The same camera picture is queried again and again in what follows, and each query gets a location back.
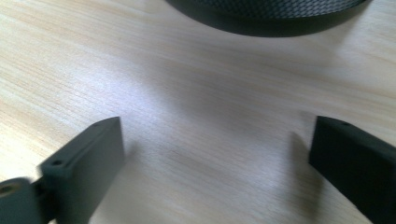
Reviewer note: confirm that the black round textured tray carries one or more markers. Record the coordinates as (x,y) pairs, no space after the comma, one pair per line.
(267,18)

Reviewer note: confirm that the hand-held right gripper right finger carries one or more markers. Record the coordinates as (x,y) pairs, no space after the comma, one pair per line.
(355,161)

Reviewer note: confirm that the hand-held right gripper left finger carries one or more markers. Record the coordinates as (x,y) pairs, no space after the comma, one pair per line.
(84,168)

